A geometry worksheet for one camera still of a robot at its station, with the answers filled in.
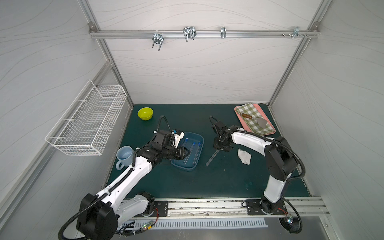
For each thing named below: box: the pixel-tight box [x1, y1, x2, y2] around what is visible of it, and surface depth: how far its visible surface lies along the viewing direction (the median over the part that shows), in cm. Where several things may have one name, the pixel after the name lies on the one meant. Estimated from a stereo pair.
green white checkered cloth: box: [235, 102, 275, 135], surface depth 113 cm
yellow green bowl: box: [137, 107, 154, 121], surface depth 113 cm
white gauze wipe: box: [237, 148, 252, 165], surface depth 92 cm
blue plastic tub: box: [170, 132, 205, 171], surface depth 96 cm
